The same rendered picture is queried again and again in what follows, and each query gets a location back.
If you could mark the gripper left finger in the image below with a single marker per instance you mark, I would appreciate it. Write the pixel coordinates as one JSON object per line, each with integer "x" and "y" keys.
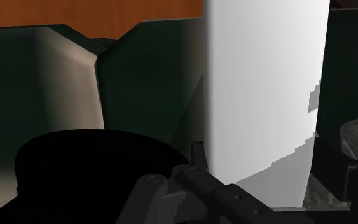
{"x": 216, "y": 192}

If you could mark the black round dome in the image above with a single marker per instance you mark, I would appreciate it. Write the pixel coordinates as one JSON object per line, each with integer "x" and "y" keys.
{"x": 88, "y": 173}

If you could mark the tall white cylinder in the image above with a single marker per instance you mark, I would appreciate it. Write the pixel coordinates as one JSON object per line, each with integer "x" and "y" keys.
{"x": 259, "y": 93}

